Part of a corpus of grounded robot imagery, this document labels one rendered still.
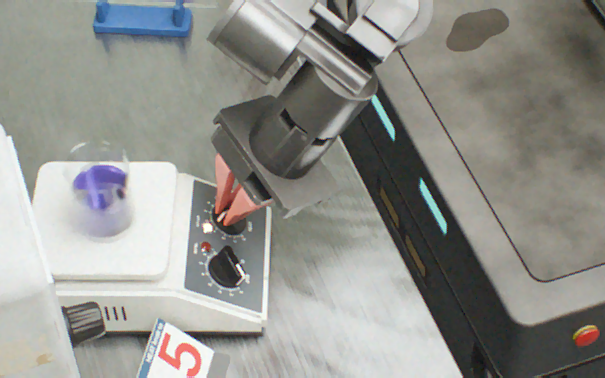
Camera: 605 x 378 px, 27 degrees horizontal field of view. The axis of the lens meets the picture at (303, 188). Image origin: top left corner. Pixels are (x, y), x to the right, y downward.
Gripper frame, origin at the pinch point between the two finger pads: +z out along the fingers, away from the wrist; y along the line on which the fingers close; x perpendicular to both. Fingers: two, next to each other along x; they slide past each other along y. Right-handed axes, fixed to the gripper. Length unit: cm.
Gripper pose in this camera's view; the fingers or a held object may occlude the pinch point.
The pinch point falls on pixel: (229, 212)
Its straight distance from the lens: 109.7
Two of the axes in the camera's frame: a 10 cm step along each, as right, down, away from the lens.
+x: 6.7, -2.6, 7.0
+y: 5.6, 7.9, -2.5
